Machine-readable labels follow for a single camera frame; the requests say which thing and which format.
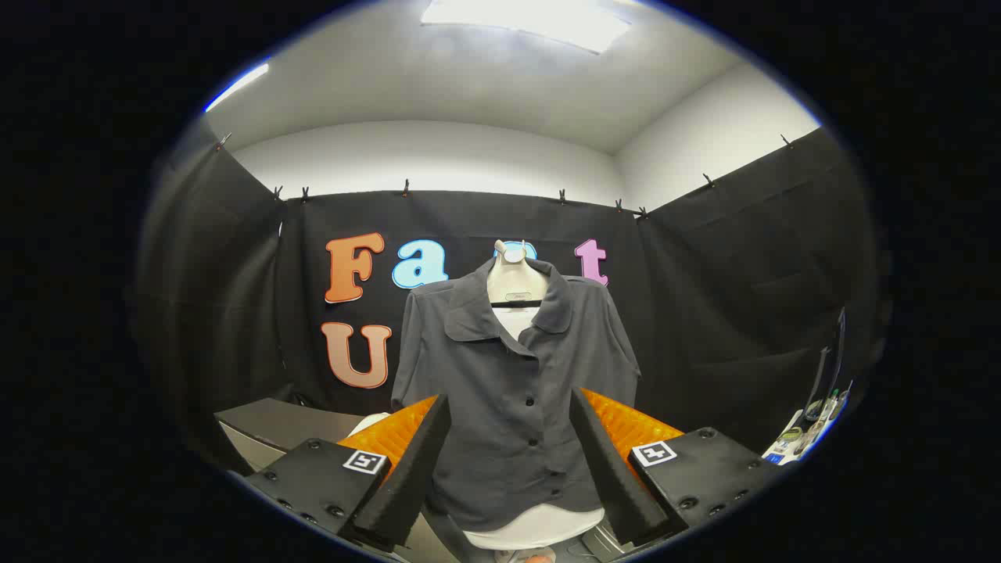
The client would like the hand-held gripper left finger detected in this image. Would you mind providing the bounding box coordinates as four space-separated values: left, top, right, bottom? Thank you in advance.
245 393 453 553

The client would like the cluttered white desk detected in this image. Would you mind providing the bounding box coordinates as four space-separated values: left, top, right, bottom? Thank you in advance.
762 391 853 468

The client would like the white mannequin torso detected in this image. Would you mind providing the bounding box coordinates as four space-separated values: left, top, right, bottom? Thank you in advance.
461 238 607 552

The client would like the grey button shirt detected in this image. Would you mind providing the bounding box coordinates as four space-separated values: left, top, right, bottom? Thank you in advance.
391 258 642 540

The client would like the black backdrop cloth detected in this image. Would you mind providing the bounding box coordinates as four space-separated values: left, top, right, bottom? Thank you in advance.
133 125 892 470

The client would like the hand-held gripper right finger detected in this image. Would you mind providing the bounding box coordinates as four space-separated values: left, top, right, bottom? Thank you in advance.
569 386 783 548

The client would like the grey cabinet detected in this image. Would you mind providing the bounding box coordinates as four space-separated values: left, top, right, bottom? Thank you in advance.
213 397 462 563

